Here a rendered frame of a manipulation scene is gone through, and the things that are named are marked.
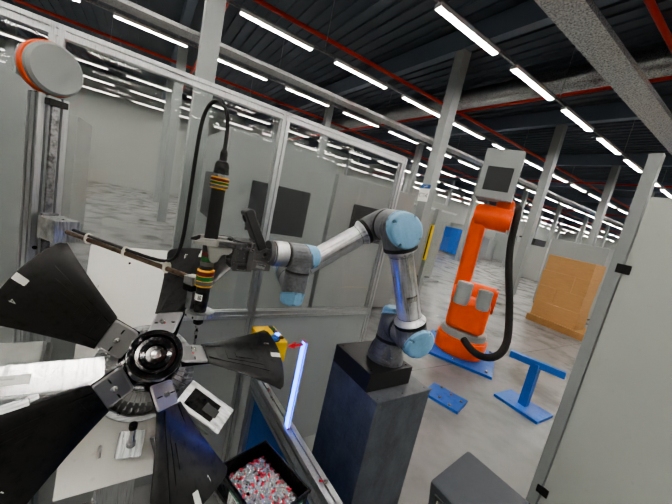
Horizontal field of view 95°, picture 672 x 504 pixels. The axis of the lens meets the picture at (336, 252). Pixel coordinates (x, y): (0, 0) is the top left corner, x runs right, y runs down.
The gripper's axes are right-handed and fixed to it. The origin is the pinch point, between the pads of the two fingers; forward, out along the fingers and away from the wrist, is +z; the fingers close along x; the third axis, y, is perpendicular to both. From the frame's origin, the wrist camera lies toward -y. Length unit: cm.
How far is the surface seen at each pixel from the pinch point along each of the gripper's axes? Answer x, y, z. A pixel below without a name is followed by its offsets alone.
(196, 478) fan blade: -19, 54, -4
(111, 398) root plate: -3.9, 39.5, 14.2
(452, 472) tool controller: -58, 27, -36
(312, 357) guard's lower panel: 70, 83, -93
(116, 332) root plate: 3.2, 26.3, 14.6
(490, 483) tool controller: -63, 26, -40
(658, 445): -71, 56, -182
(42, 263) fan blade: 11.6, 12.2, 30.0
